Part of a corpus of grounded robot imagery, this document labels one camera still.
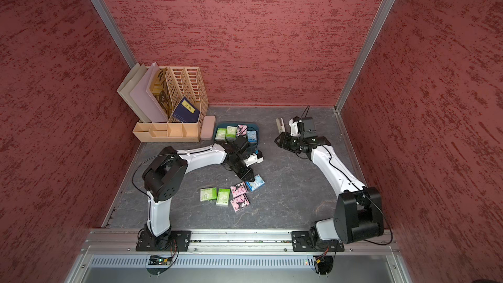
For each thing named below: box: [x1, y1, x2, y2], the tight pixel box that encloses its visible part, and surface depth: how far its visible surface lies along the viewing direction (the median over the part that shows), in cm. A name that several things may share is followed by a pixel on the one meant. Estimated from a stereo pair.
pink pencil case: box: [200, 115, 216, 141], surface depth 109 cm
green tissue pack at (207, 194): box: [199, 186, 217, 202], surface depth 85 cm
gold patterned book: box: [149, 67, 173, 121], surface depth 103 cm
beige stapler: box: [275, 117, 286, 134], surface depth 112 cm
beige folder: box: [116, 62, 151, 123], surface depth 93 cm
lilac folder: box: [129, 62, 169, 123], surface depth 94 cm
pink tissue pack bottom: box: [229, 193, 251, 213], surface depth 83 cm
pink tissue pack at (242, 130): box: [236, 124, 248, 139], surface depth 105 cm
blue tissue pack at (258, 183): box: [244, 173, 266, 192], surface depth 89 cm
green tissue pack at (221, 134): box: [214, 127, 227, 141], surface depth 102 cm
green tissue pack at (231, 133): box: [225, 125, 238, 141], surface depth 105 cm
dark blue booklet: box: [171, 96, 201, 123], surface depth 106 cm
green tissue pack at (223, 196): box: [216, 187, 232, 206], surface depth 85 cm
